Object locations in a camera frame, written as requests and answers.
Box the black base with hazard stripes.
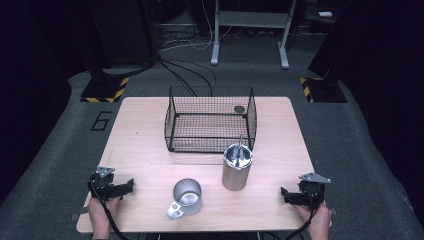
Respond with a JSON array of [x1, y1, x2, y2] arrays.
[[79, 73, 130, 104], [299, 76, 349, 104]]

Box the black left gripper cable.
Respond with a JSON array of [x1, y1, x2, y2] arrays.
[[87, 179, 131, 240]]

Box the metal straw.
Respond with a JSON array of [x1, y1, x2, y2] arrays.
[[237, 134, 245, 162]]

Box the black floor cables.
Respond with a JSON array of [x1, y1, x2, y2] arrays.
[[157, 57, 218, 98]]

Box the person's left hand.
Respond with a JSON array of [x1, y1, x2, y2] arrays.
[[86, 195, 121, 234]]

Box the black wire basket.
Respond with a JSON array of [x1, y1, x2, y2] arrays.
[[164, 85, 258, 154]]

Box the steel tumbler with lid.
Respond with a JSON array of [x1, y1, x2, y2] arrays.
[[221, 143, 254, 192]]

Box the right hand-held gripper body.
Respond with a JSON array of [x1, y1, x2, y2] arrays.
[[298, 171, 332, 211]]

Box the white floor cables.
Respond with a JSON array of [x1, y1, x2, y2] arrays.
[[159, 0, 235, 52]]

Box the person's right hand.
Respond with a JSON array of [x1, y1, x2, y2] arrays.
[[294, 202, 334, 234]]

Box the black cabinet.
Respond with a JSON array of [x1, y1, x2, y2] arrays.
[[84, 0, 157, 69]]

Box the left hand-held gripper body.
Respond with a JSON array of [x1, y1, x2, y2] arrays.
[[87, 165, 116, 202]]

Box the steel mug with handle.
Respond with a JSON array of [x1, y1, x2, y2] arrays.
[[166, 178, 204, 221]]

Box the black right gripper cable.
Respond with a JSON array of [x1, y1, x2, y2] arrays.
[[285, 199, 319, 240]]

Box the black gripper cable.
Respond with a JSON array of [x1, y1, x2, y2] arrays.
[[285, 199, 319, 240], [87, 179, 131, 240]]

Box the white metal stand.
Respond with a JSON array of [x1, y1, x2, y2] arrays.
[[210, 0, 298, 71]]

